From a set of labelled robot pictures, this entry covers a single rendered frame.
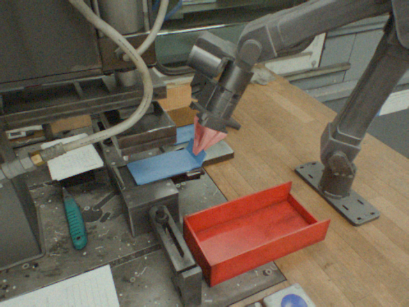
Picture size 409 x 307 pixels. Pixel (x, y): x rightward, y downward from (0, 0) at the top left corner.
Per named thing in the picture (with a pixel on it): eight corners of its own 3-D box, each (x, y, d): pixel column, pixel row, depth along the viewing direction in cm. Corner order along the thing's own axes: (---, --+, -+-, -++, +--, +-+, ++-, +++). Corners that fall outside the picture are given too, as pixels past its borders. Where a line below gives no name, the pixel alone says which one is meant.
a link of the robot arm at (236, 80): (208, 86, 69) (225, 51, 67) (210, 82, 74) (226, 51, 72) (239, 102, 69) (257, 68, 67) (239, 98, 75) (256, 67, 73)
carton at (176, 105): (223, 121, 107) (224, 97, 102) (143, 141, 99) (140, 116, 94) (204, 102, 116) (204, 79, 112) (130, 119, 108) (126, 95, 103)
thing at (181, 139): (226, 132, 97) (227, 123, 95) (174, 145, 92) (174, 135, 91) (215, 119, 102) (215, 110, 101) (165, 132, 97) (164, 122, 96)
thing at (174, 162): (207, 164, 75) (207, 153, 73) (137, 185, 69) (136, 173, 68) (192, 148, 80) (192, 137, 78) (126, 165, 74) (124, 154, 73)
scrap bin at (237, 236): (324, 240, 71) (331, 219, 67) (209, 288, 62) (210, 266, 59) (287, 200, 79) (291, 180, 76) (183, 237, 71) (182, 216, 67)
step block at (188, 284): (201, 304, 60) (202, 270, 55) (185, 311, 59) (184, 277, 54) (186, 272, 65) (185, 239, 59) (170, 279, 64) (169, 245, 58)
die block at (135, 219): (179, 222, 74) (179, 196, 70) (133, 238, 71) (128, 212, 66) (149, 167, 89) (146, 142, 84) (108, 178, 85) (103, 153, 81)
